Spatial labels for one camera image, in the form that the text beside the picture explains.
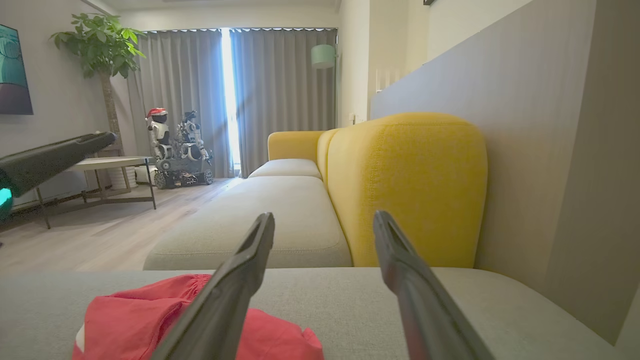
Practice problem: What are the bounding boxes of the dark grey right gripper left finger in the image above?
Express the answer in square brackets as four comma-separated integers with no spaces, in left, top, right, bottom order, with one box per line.
[150,212,276,360]

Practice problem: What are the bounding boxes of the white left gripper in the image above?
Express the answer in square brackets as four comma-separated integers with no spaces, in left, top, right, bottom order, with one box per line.
[0,131,117,223]

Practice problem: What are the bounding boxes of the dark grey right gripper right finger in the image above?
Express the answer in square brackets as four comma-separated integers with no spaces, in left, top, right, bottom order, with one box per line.
[372,210,496,360]

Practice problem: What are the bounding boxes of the red shorts with white stripe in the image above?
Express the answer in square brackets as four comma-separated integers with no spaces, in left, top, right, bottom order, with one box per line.
[71,273,325,360]

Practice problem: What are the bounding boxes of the round top metal leg table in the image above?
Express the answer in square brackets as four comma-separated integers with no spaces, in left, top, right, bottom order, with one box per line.
[35,156,157,230]

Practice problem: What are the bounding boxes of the white ribbed plant pot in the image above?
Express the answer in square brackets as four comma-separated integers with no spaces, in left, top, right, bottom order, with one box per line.
[107,166,138,190]

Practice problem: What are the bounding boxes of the large grey sofa seat cushion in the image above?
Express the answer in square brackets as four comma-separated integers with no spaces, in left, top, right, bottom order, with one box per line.
[0,267,618,360]

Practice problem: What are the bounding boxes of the white toy robot red hat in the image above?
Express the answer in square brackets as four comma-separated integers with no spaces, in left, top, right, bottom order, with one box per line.
[146,107,173,161]

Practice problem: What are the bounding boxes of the yellow sofa backrest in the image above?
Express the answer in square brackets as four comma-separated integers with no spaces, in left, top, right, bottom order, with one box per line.
[317,112,488,268]

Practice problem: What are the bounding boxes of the green leafy indoor tree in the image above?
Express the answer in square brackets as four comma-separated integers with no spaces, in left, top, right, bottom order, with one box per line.
[50,13,147,156]

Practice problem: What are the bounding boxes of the grey wheeled rover base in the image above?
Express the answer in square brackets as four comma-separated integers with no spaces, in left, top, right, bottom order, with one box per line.
[154,156,215,190]

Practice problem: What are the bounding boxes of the white and black toy robot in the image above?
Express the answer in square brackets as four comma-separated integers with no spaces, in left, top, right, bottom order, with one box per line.
[175,111,213,166]

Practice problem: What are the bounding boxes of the small grey sofa seat cushion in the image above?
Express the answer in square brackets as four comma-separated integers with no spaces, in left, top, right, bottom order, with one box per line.
[248,159,323,180]

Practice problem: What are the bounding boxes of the grey curtain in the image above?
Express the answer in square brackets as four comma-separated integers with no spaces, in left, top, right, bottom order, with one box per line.
[127,29,233,178]
[230,28,338,178]

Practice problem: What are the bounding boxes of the yellow sofa armrest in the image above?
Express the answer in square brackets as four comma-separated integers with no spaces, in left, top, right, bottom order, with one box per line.
[267,131,327,162]

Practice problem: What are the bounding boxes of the mint shade floor lamp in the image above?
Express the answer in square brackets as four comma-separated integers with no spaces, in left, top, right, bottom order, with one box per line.
[311,44,339,128]

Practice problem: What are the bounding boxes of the teal and purple wall painting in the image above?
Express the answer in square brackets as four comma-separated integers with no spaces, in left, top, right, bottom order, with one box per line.
[0,24,34,116]

